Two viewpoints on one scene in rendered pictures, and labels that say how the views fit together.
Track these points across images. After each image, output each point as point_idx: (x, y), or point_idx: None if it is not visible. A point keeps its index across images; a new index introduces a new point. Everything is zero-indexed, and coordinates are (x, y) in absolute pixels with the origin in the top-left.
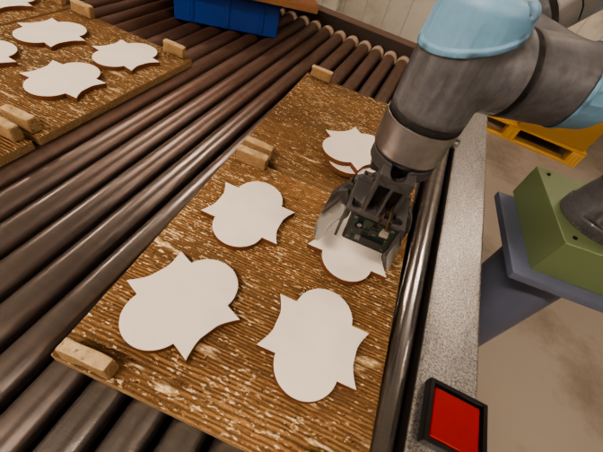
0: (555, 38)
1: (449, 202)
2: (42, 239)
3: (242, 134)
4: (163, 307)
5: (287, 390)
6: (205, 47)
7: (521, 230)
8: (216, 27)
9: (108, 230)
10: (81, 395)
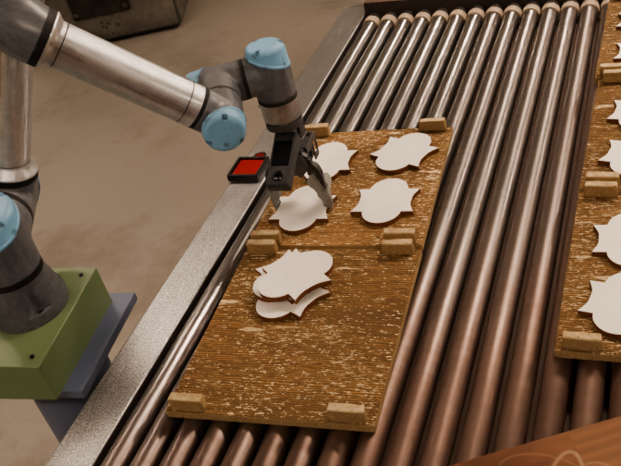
0: (231, 61)
1: (188, 301)
2: (508, 159)
3: (428, 284)
4: (411, 145)
5: (337, 142)
6: (576, 422)
7: (89, 341)
8: None
9: (478, 175)
10: None
